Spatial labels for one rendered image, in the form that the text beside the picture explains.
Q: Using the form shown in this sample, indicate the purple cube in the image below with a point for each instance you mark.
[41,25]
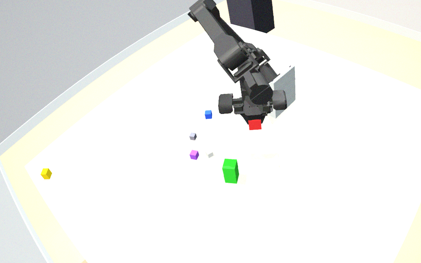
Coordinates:
[194,154]

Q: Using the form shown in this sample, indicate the yellow cube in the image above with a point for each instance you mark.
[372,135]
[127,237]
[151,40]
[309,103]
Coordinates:
[46,173]

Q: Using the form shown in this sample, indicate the blue block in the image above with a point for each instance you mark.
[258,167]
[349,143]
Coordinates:
[208,114]

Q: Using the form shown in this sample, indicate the red block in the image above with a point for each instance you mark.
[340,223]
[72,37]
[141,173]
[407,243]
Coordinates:
[255,124]

